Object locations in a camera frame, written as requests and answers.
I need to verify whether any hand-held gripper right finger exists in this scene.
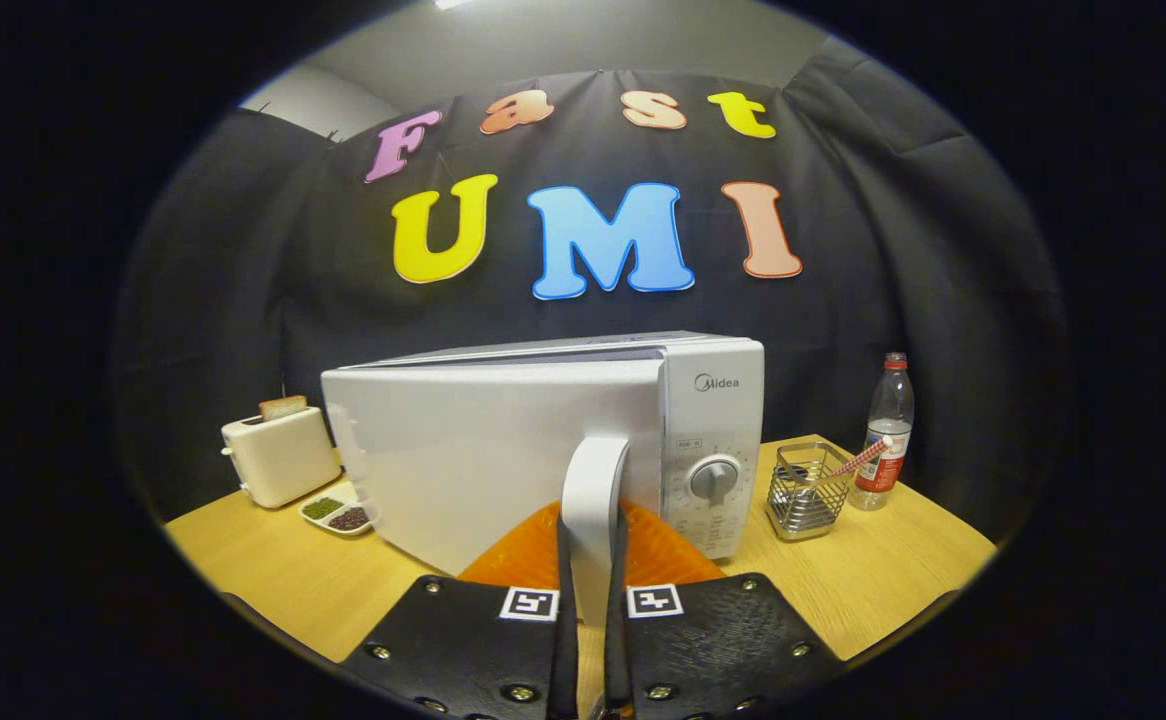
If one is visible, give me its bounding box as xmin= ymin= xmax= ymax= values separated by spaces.
xmin=603 ymin=498 xmax=849 ymax=720

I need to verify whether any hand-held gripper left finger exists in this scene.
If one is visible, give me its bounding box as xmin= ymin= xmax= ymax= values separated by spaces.
xmin=341 ymin=500 xmax=581 ymax=720

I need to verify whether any white toaster oven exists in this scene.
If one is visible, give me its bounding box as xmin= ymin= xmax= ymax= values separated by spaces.
xmin=320 ymin=331 xmax=766 ymax=626

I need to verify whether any cream bread toaster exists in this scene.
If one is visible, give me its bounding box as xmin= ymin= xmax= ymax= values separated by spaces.
xmin=221 ymin=406 xmax=342 ymax=509

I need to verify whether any white divided bean dish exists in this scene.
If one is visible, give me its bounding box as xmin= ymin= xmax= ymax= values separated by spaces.
xmin=299 ymin=482 xmax=376 ymax=538

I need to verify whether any red striped straw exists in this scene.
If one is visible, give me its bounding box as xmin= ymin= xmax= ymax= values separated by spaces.
xmin=811 ymin=435 xmax=894 ymax=489

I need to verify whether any clear red label water bottle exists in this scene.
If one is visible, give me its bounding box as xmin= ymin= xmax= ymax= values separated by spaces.
xmin=851 ymin=352 xmax=916 ymax=512

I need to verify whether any black backdrop cloth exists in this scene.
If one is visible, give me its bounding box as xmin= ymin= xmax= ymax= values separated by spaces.
xmin=108 ymin=40 xmax=1069 ymax=541

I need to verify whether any metal wire utensil holder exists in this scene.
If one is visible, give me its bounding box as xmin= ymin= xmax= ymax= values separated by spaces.
xmin=766 ymin=440 xmax=856 ymax=542

